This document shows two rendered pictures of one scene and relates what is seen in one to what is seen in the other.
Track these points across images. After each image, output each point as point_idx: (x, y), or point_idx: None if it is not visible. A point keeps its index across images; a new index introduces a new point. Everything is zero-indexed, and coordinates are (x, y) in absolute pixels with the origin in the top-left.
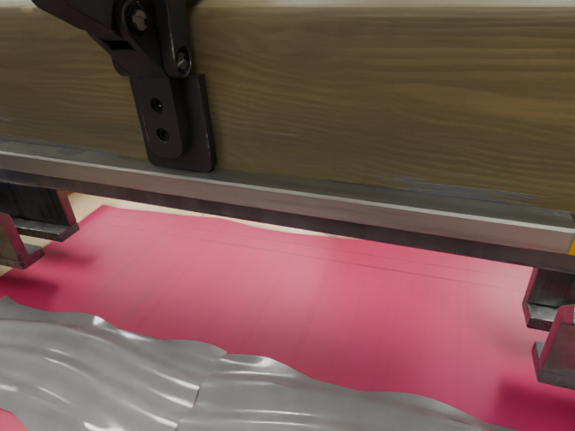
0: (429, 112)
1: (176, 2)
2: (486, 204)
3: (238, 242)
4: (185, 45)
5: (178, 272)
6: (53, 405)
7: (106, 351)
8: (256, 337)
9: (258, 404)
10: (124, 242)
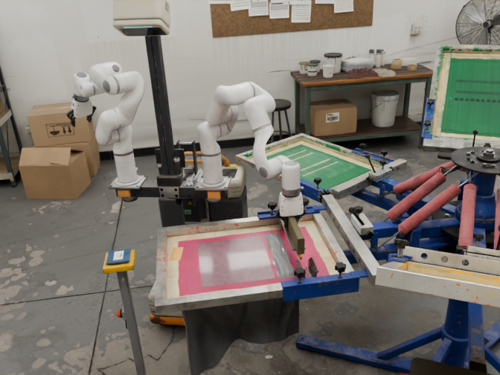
0: (292, 235)
1: (286, 217)
2: (293, 245)
3: (308, 245)
4: (286, 220)
5: None
6: (270, 245)
7: (278, 244)
8: (291, 254)
9: (282, 257)
10: None
